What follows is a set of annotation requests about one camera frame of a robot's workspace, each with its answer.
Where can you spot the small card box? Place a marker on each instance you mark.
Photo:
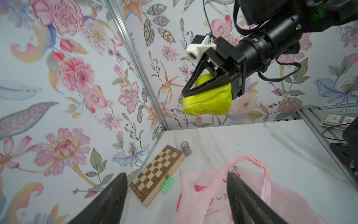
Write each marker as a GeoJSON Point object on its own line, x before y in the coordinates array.
{"type": "Point", "coordinates": [336, 121]}

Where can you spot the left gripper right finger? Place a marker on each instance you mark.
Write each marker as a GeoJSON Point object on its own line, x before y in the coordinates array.
{"type": "Point", "coordinates": [246, 206]}

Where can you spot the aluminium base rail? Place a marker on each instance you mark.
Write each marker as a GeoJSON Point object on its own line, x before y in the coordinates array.
{"type": "Point", "coordinates": [344, 154]}

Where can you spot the green fruit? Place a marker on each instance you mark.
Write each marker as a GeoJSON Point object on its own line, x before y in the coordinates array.
{"type": "Point", "coordinates": [214, 102]}

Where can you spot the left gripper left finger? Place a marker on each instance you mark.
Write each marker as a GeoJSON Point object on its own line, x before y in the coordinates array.
{"type": "Point", "coordinates": [107, 207]}

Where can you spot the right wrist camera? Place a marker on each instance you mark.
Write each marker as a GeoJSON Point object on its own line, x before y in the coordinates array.
{"type": "Point", "coordinates": [198, 46]}

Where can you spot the pink plastic bag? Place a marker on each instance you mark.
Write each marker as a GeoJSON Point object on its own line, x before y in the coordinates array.
{"type": "Point", "coordinates": [204, 198]}

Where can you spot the wooden chessboard box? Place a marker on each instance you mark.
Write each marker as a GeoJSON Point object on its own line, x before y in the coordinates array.
{"type": "Point", "coordinates": [149, 182]}

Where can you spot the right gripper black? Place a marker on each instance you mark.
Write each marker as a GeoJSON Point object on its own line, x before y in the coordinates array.
{"type": "Point", "coordinates": [253, 54]}

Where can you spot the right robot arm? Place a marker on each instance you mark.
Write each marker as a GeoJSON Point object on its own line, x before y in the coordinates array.
{"type": "Point", "coordinates": [314, 16]}

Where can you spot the green toy brick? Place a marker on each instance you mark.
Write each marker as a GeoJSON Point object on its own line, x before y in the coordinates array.
{"type": "Point", "coordinates": [168, 184]}

